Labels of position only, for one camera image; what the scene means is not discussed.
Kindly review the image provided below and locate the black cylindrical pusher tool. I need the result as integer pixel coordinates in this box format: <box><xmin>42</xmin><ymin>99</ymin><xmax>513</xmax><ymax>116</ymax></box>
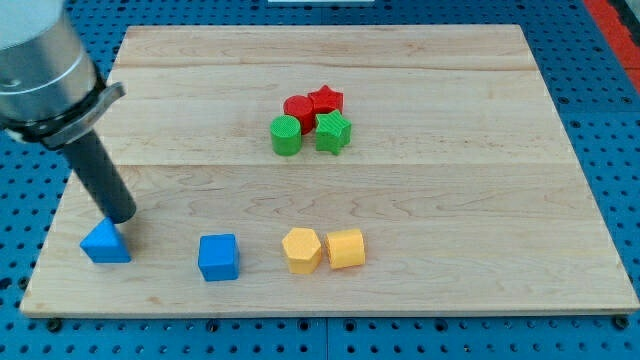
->
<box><xmin>62</xmin><ymin>130</ymin><xmax>136</xmax><ymax>224</ymax></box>

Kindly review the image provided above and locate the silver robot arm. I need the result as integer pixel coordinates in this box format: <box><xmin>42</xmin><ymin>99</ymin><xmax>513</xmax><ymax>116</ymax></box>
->
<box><xmin>1</xmin><ymin>0</ymin><xmax>136</xmax><ymax>223</ymax></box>

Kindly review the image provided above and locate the yellow heart block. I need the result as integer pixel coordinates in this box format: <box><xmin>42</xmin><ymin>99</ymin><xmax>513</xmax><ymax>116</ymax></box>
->
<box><xmin>325</xmin><ymin>228</ymin><xmax>366</xmax><ymax>269</ymax></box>

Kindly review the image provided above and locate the blue triangle block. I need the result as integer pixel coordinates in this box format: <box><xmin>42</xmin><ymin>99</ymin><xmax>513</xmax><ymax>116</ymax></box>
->
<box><xmin>80</xmin><ymin>217</ymin><xmax>132</xmax><ymax>263</ymax></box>

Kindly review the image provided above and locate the blue cube block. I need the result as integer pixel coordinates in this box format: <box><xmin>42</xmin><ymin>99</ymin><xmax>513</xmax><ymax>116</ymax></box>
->
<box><xmin>197</xmin><ymin>234</ymin><xmax>240</xmax><ymax>282</ymax></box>

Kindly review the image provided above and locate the wooden board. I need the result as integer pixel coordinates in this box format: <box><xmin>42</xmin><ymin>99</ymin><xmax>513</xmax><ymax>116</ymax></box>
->
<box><xmin>20</xmin><ymin>25</ymin><xmax>639</xmax><ymax>319</ymax></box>

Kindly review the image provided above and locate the green cylinder block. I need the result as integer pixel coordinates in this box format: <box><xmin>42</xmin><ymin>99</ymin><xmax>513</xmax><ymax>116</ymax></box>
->
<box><xmin>270</xmin><ymin>115</ymin><xmax>302</xmax><ymax>156</ymax></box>

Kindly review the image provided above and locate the red cylinder block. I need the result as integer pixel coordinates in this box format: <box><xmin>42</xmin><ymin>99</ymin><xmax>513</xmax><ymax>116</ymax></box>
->
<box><xmin>283</xmin><ymin>95</ymin><xmax>315</xmax><ymax>135</ymax></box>

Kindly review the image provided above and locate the yellow hexagon block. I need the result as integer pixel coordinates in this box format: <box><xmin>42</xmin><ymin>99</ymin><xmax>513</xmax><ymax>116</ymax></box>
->
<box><xmin>282</xmin><ymin>227</ymin><xmax>322</xmax><ymax>274</ymax></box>

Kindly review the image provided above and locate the red star block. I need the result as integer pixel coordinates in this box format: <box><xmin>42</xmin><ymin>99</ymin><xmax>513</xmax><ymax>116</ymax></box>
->
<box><xmin>307</xmin><ymin>85</ymin><xmax>344</xmax><ymax>114</ymax></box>

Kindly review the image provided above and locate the green star block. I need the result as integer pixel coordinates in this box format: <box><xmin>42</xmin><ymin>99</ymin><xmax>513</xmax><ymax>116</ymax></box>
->
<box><xmin>315</xmin><ymin>110</ymin><xmax>352</xmax><ymax>155</ymax></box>

